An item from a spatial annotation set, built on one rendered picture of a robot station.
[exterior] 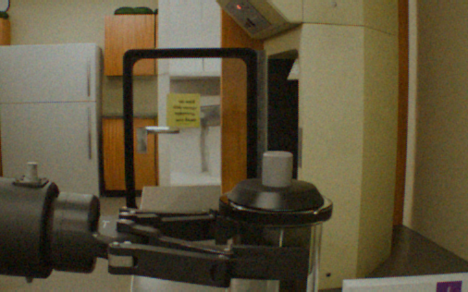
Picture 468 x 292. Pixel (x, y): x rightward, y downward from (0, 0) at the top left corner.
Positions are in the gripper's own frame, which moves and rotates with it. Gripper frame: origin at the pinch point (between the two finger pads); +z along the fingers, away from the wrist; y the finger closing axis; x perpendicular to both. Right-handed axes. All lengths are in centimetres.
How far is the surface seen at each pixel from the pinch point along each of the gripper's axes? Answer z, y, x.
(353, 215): 24.1, 35.1, 4.9
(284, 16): 7.6, 35.4, -27.9
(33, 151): -149, 523, 73
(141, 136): -14, 67, -3
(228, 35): 4, 72, -28
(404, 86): 51, 72, -21
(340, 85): 18.6, 35.1, -17.6
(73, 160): -101, 523, 79
